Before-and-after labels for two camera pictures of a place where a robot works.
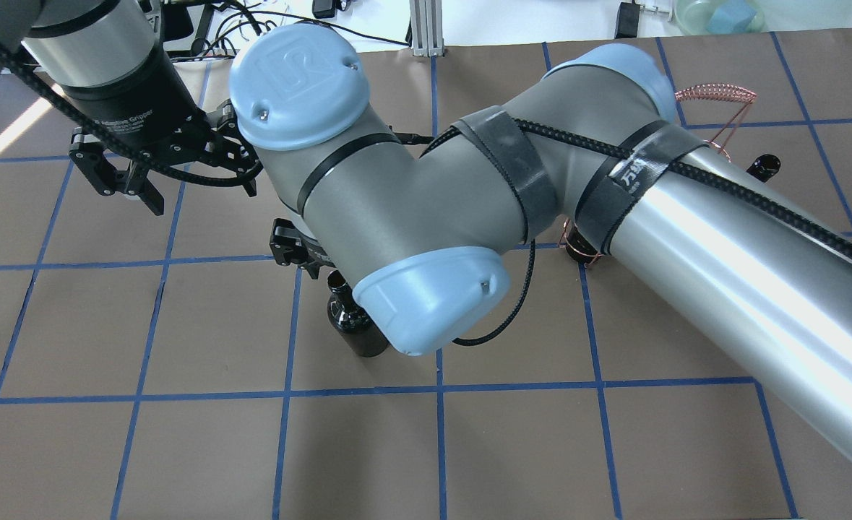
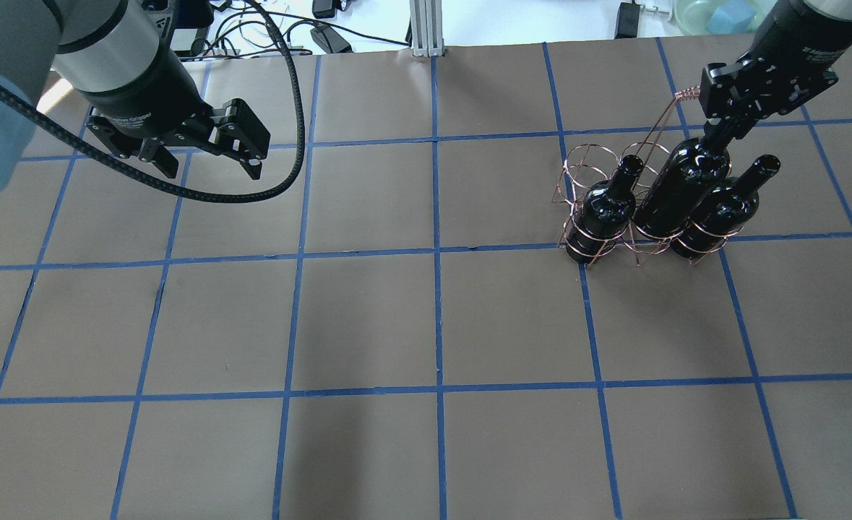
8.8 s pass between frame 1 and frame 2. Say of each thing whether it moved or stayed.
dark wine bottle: moved
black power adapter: stayed
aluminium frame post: stayed
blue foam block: stayed
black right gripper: moved
